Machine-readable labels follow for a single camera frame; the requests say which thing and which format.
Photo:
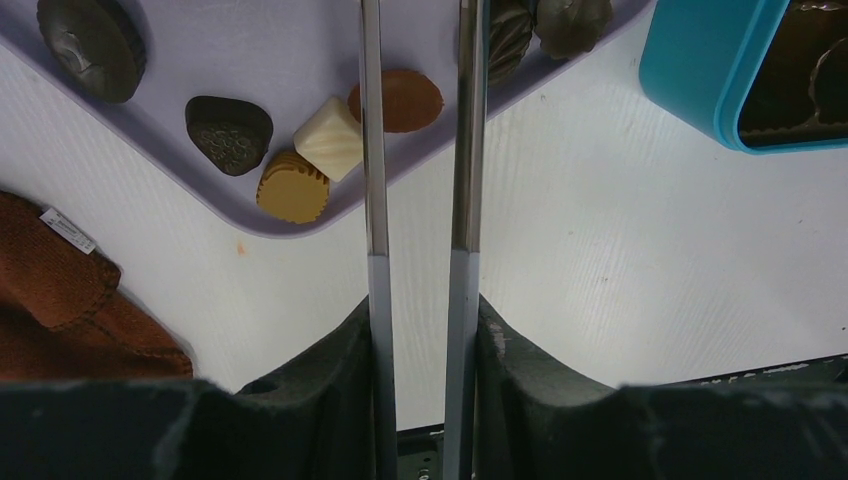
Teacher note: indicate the dark triangular chocolate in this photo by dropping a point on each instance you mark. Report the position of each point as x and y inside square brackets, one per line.
[234, 135]

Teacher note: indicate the dark lumpy chocolate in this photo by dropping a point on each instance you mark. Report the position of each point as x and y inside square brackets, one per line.
[569, 28]

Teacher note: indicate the dark ridged chocolate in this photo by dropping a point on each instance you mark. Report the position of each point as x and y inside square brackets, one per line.
[510, 34]

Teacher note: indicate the dark round chocolate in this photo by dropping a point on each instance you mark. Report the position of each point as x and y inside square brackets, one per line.
[97, 44]

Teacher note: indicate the metal kitchen tongs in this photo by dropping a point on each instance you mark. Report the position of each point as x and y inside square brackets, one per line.
[464, 292]

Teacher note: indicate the brown cloth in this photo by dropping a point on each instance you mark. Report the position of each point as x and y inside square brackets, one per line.
[63, 316]

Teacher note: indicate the white square chocolate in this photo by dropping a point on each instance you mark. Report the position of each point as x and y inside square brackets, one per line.
[331, 140]

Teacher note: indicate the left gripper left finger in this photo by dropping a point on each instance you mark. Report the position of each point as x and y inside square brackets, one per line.
[308, 419]

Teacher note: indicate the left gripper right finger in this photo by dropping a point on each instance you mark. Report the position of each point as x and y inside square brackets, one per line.
[540, 419]

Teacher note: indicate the brown oval chocolate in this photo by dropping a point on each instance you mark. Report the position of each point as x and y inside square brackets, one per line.
[411, 101]

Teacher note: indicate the purple tray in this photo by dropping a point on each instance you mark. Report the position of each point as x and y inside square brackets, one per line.
[287, 57]

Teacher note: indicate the teal chocolate box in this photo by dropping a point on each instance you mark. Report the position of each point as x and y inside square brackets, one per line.
[760, 77]

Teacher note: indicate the tan round chocolate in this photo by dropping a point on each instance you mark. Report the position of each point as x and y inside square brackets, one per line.
[292, 189]

